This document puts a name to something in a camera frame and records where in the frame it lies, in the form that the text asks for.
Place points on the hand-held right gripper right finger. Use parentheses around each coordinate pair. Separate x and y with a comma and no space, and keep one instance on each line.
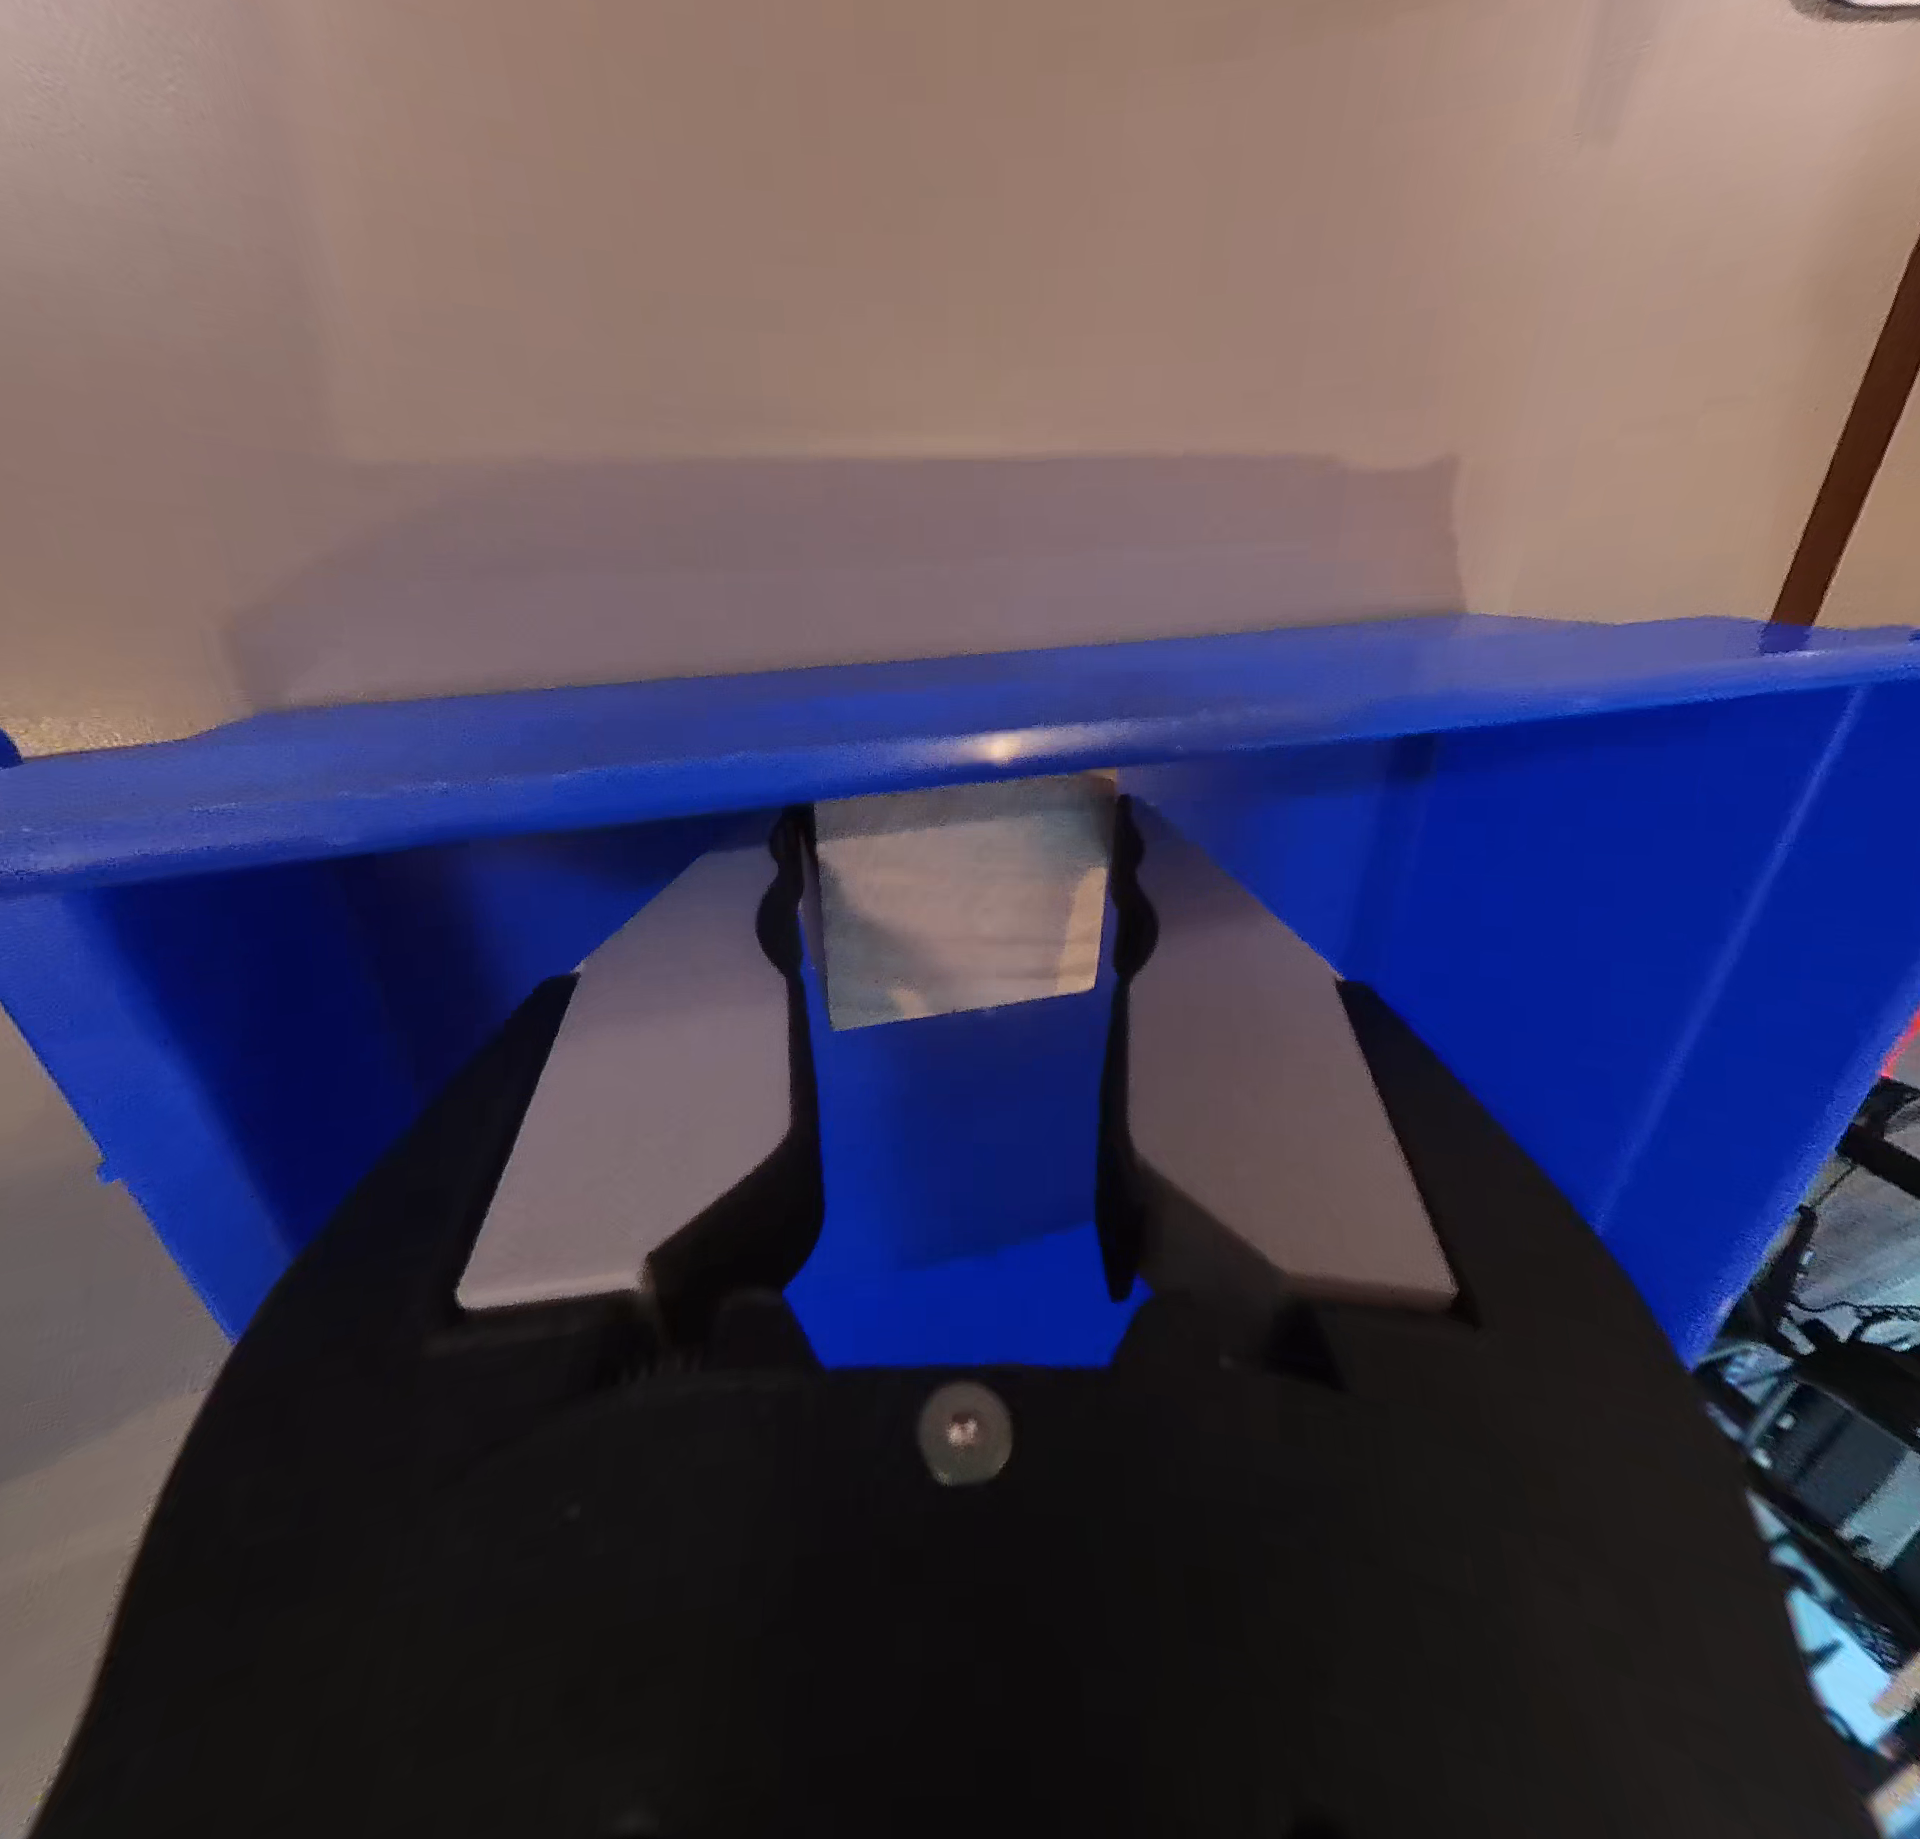
(1275,1105)

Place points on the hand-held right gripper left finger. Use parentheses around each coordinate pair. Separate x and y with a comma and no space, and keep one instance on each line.
(645,1105)

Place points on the blue plastic bin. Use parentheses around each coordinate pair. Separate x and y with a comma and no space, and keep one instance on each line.
(1577,970)

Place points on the large wooden cube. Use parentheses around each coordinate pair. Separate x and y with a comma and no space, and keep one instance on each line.
(962,895)

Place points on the grey desk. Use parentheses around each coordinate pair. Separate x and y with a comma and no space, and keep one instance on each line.
(900,219)

